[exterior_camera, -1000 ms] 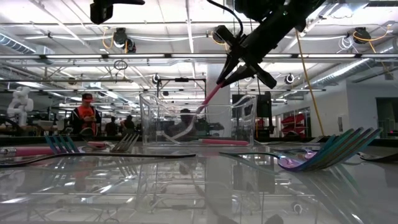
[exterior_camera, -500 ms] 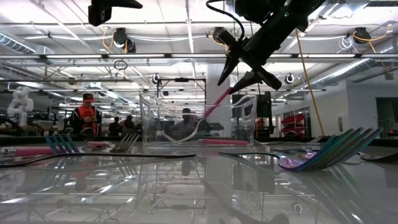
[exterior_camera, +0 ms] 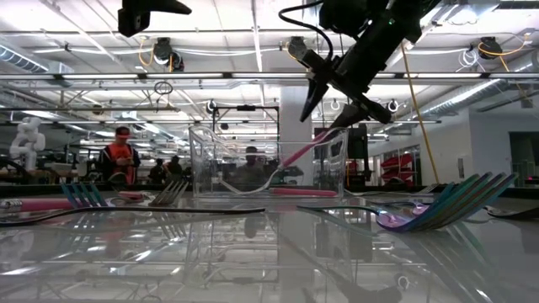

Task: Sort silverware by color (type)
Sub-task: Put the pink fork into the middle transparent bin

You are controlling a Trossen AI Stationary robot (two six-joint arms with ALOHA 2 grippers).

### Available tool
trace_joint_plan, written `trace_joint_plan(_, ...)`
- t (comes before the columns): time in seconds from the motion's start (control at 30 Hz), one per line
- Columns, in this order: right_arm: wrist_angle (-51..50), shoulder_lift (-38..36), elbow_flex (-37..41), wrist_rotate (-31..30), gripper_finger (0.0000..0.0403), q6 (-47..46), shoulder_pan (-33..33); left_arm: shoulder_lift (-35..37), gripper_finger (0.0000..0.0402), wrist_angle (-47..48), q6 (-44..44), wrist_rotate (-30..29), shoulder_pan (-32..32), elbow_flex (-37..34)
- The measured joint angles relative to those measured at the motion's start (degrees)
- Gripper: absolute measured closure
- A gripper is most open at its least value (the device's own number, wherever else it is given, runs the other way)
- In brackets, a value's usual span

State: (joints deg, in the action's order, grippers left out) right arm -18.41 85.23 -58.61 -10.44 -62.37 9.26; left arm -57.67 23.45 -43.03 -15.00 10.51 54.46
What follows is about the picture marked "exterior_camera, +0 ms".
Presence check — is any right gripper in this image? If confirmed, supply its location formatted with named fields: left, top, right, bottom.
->
left=299, top=49, right=392, bottom=129

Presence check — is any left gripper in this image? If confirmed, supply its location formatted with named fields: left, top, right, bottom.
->
left=117, top=0, right=193, bottom=38

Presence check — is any white building column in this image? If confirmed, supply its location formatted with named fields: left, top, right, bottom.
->
left=279, top=86, right=315, bottom=186

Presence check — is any black equipment rack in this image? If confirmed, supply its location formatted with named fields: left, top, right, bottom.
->
left=313, top=125, right=372, bottom=189

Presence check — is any red bin rack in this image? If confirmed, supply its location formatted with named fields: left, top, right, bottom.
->
left=378, top=152, right=416, bottom=183

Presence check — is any person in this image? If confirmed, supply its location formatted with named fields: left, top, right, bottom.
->
left=149, top=157, right=168, bottom=184
left=99, top=125, right=142, bottom=186
left=235, top=146, right=270, bottom=186
left=166, top=154, right=184, bottom=182

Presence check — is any clear plastic bin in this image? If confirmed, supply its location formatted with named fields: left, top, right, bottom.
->
left=188, top=125, right=350, bottom=199

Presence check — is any white humanoid figure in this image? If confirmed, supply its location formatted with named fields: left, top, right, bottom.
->
left=8, top=116, right=46, bottom=172

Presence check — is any black camera rig frame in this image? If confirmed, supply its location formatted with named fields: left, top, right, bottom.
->
left=211, top=104, right=281, bottom=138

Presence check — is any yellow cable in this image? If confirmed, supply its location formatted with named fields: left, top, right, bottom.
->
left=399, top=41, right=441, bottom=185

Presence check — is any silver ventilation duct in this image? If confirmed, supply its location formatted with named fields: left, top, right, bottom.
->
left=414, top=50, right=539, bottom=121
left=0, top=44, right=75, bottom=77

